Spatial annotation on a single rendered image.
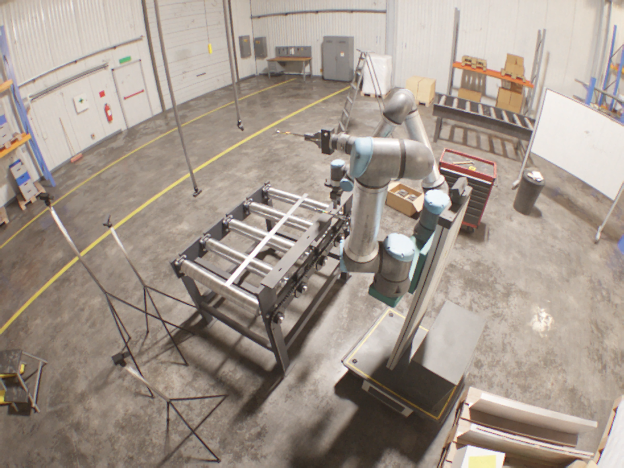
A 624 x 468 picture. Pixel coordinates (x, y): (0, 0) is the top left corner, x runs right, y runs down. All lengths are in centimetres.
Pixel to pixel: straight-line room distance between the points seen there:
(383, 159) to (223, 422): 236
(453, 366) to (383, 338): 79
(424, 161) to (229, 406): 238
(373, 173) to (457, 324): 147
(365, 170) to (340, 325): 224
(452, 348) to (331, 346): 123
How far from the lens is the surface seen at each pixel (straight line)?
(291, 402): 260
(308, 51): 1316
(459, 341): 203
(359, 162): 80
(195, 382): 286
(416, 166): 83
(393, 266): 131
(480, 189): 380
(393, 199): 424
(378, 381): 233
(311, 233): 201
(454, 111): 658
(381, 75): 981
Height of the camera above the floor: 248
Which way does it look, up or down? 41 degrees down
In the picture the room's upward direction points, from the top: 3 degrees counter-clockwise
